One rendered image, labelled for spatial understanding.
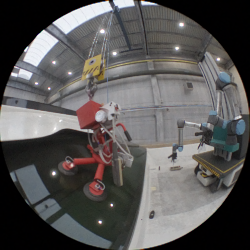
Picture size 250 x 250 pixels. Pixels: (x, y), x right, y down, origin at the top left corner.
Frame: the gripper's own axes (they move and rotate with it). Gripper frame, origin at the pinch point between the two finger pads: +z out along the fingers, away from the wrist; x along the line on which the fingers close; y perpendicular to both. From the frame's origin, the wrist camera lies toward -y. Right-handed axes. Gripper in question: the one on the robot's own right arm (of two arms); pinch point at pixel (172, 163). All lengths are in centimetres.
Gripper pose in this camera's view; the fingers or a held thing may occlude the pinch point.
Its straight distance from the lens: 159.0
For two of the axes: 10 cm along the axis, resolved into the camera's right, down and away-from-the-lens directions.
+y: 9.6, -0.6, -2.6
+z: 0.5, 10.0, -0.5
